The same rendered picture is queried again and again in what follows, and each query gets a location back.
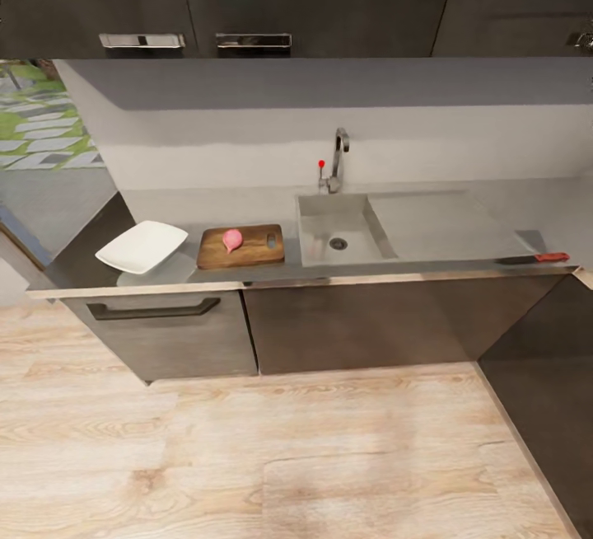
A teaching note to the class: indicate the bowl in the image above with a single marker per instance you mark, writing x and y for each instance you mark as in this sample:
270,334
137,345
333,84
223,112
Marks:
144,248

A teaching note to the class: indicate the vidalia onion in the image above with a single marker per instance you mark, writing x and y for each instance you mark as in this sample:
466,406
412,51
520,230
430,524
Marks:
232,239

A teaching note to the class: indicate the dishwasher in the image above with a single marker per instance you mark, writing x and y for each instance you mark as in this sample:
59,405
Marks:
173,335

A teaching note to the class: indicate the drop in sink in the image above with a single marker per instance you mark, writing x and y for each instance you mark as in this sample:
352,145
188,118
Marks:
399,226

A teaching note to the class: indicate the cabinet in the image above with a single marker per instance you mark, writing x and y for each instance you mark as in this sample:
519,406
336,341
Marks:
514,29
216,29

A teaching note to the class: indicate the cutting board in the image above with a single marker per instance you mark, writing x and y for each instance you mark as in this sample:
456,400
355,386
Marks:
253,250

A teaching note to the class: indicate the fixed window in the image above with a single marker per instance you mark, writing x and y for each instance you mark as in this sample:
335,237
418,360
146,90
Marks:
53,179

